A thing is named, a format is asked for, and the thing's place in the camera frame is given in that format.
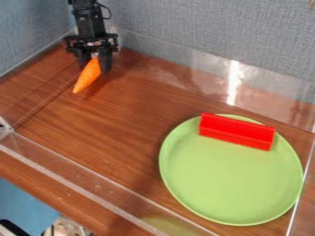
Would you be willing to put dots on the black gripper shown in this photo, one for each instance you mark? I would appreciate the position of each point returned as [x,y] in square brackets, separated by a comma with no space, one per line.
[92,39]

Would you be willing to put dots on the orange toy carrot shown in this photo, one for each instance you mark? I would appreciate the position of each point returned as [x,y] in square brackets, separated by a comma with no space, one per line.
[90,74]

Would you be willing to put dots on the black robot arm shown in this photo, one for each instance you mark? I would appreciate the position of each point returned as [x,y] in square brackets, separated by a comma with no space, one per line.
[91,6]

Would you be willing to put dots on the green round plate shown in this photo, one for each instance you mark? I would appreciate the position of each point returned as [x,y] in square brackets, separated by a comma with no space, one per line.
[231,184]

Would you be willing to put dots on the red rectangular block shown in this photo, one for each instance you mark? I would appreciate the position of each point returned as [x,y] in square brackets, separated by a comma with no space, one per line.
[236,131]

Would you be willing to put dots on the clear acrylic barrier wall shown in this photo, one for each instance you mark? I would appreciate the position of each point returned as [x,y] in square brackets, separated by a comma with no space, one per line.
[80,149]

